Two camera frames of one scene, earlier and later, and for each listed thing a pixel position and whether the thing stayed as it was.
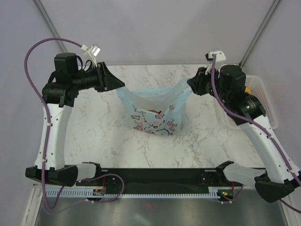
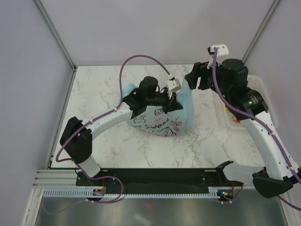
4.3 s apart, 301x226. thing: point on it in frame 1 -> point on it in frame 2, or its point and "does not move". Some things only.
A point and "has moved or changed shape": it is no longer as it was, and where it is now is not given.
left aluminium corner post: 39,5 does not move
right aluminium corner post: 257,35 does not move
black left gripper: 105,76 -> 168,102
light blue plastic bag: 159,111 has moved or changed shape
